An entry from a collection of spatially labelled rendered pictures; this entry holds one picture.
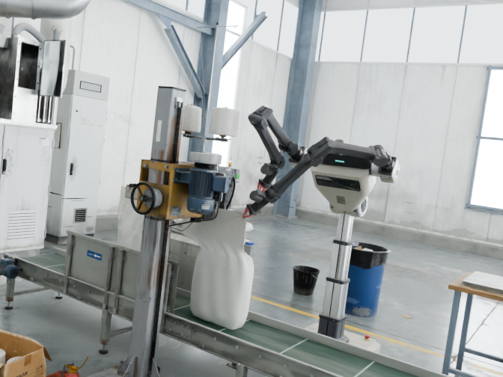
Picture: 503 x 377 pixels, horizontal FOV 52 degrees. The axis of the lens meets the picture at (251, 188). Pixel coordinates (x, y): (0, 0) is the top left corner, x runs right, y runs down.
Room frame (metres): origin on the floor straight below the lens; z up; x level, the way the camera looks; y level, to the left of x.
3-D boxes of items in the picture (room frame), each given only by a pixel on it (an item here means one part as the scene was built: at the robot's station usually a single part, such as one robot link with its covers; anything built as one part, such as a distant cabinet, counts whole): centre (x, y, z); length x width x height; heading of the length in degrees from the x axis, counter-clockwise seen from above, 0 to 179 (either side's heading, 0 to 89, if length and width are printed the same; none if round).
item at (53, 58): (4.53, 1.83, 1.95); 0.30 x 0.01 x 0.48; 57
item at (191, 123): (3.15, 0.42, 1.61); 0.15 x 0.14 x 0.17; 57
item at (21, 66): (4.63, 2.24, 1.82); 0.51 x 0.27 x 0.71; 57
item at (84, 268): (3.36, 0.83, 0.54); 1.05 x 0.02 x 0.41; 57
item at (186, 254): (3.81, 0.54, 0.54); 1.05 x 0.02 x 0.41; 57
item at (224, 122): (3.01, 0.20, 1.61); 0.17 x 0.17 x 0.17
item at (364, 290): (5.06, -1.19, 0.32); 0.51 x 0.48 x 0.65; 147
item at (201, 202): (2.88, 0.27, 1.21); 0.15 x 0.15 x 0.25
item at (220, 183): (2.87, 0.17, 1.25); 0.10 x 0.08 x 0.12; 172
